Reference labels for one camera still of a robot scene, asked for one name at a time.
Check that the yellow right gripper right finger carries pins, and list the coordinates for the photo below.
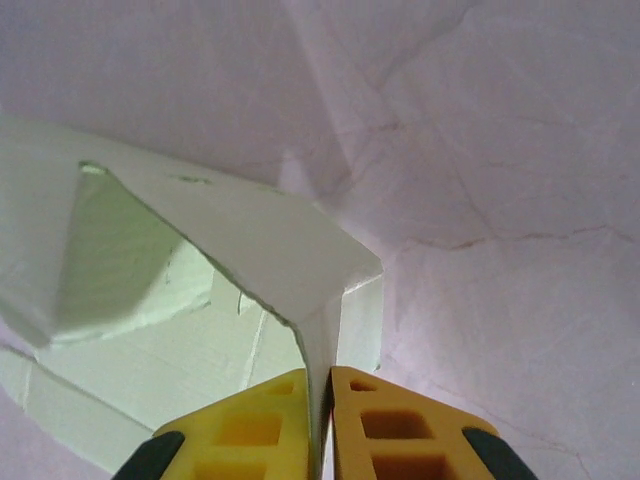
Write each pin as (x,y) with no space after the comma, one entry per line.
(400,430)

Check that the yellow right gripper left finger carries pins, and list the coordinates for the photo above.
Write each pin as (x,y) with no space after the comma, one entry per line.
(235,430)

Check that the light green paper box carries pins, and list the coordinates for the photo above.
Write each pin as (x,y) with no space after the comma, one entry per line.
(275,240)

